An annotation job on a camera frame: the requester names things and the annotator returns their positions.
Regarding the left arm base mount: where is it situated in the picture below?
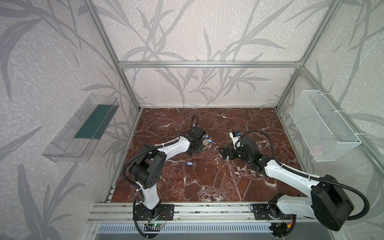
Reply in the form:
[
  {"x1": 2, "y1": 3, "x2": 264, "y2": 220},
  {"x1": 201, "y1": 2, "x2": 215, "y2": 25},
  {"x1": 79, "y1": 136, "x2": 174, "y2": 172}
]
[{"x1": 134, "y1": 204, "x2": 175, "y2": 221}]

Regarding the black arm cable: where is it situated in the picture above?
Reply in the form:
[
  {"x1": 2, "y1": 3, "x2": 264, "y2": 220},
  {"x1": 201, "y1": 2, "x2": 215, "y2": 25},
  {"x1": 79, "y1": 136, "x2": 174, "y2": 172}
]
[
  {"x1": 121, "y1": 115, "x2": 199, "y2": 211},
  {"x1": 235, "y1": 130, "x2": 370, "y2": 221}
]

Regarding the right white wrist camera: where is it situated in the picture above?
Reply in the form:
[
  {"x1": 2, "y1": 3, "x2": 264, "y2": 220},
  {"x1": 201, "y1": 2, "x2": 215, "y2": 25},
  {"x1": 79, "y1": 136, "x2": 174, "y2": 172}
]
[{"x1": 229, "y1": 131, "x2": 242, "y2": 149}]

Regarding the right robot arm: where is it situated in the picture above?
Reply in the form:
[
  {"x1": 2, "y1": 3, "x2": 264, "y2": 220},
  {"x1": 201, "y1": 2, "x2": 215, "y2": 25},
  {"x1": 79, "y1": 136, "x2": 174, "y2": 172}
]
[{"x1": 219, "y1": 138, "x2": 354, "y2": 231}]

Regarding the white wire mesh basket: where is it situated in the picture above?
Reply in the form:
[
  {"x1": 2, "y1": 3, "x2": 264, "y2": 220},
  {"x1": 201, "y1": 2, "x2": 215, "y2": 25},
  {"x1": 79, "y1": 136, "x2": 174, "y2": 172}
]
[{"x1": 290, "y1": 90, "x2": 362, "y2": 162}]

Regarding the metal key holder plate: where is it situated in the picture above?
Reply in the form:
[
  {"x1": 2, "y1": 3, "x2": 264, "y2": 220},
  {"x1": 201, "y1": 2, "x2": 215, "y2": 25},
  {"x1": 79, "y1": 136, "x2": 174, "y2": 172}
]
[{"x1": 203, "y1": 140, "x2": 211, "y2": 151}]

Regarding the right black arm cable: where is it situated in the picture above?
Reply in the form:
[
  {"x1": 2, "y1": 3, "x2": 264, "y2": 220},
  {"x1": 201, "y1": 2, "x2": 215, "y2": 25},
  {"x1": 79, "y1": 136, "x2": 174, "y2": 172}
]
[{"x1": 235, "y1": 130, "x2": 370, "y2": 221}]

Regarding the aluminium front rail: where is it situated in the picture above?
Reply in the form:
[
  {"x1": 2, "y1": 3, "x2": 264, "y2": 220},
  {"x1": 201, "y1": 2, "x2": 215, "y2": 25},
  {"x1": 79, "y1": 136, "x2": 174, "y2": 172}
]
[{"x1": 86, "y1": 201, "x2": 313, "y2": 224}]

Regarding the aluminium frame crossbar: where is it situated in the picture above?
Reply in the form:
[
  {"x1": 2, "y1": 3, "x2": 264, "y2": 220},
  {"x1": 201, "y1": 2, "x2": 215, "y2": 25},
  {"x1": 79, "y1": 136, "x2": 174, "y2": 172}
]
[{"x1": 118, "y1": 61, "x2": 302, "y2": 69}]

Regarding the clear plastic wall shelf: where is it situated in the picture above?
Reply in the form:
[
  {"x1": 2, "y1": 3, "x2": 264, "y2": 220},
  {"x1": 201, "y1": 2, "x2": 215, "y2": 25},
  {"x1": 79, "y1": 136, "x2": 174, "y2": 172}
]
[{"x1": 42, "y1": 94, "x2": 120, "y2": 163}]

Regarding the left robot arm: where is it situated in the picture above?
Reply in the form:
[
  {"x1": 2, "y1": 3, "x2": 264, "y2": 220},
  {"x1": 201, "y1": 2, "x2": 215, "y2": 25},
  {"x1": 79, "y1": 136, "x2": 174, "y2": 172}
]
[{"x1": 122, "y1": 126, "x2": 206, "y2": 211}]

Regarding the green circuit board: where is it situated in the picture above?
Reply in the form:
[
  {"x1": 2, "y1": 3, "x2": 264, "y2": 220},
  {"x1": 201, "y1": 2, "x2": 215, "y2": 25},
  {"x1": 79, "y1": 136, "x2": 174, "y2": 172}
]
[{"x1": 145, "y1": 223, "x2": 166, "y2": 232}]

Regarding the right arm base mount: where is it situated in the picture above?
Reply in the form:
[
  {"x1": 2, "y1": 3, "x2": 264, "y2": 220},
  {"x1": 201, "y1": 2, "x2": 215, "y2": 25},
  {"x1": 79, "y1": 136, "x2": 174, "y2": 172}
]
[{"x1": 250, "y1": 203, "x2": 293, "y2": 222}]

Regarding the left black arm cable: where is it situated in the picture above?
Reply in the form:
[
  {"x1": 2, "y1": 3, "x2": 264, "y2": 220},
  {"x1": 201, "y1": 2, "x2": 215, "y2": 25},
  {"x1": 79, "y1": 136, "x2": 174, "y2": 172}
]
[{"x1": 121, "y1": 115, "x2": 199, "y2": 211}]

